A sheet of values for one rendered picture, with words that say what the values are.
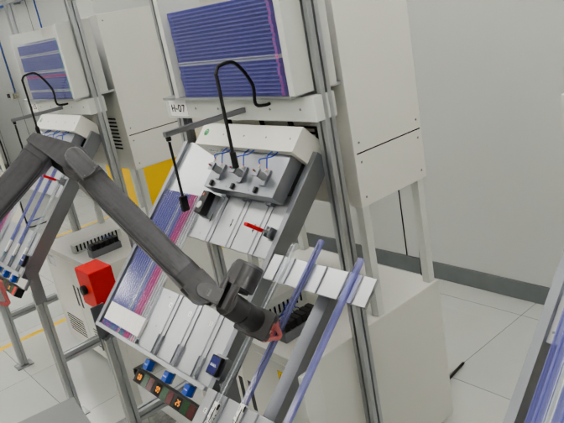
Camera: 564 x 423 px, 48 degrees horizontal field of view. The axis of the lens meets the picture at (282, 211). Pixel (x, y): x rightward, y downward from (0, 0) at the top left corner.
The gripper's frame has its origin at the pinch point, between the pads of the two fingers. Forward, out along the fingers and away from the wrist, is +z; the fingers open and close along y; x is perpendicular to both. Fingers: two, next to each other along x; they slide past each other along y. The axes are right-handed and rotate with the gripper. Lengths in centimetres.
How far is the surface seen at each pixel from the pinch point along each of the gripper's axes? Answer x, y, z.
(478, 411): -19, 4, 133
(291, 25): -71, 19, -26
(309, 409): 11.4, -7.0, 14.4
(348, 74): -76, 18, -1
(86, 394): 50, 169, 89
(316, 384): 5.6, -6.9, 13.2
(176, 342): 11.0, 43.6, 12.6
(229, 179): -38, 46, 2
